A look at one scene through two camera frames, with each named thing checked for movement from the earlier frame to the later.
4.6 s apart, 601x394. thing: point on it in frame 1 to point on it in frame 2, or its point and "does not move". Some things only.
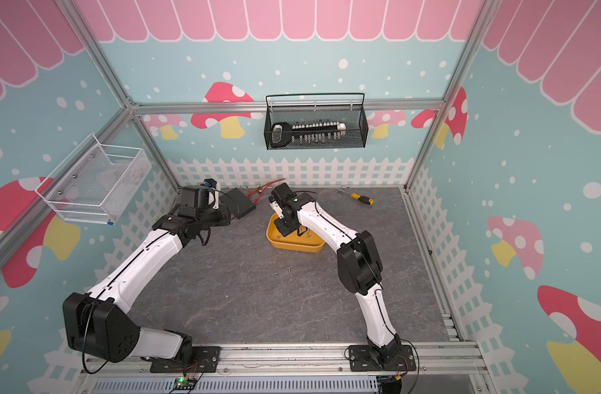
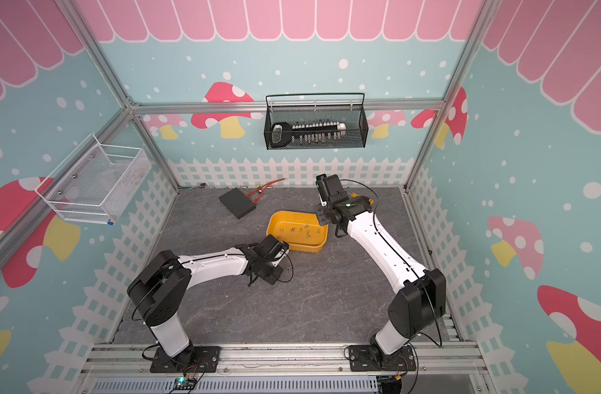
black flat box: (239, 203) does not move
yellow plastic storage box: (305, 242) does not move
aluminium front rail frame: (453, 368) does not move
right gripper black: (283, 231) to (320, 215)
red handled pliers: (261, 189) does not move
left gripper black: (225, 216) to (274, 276)
